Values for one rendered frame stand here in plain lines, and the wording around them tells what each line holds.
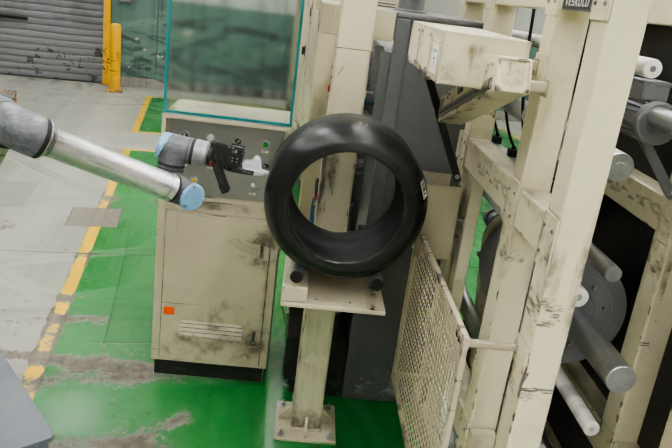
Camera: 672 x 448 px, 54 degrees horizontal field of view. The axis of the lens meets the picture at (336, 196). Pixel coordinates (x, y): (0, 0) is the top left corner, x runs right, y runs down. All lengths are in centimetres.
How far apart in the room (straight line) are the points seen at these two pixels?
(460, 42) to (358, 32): 66
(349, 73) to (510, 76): 82
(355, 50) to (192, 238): 115
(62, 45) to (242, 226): 859
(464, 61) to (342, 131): 49
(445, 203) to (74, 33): 926
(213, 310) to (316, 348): 58
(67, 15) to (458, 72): 972
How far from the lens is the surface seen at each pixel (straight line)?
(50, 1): 1130
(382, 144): 215
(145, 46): 1111
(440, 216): 257
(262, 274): 306
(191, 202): 217
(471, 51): 189
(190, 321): 321
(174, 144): 226
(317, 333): 281
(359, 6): 246
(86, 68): 1135
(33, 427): 211
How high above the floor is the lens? 185
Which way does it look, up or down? 17 degrees down
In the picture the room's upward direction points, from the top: 7 degrees clockwise
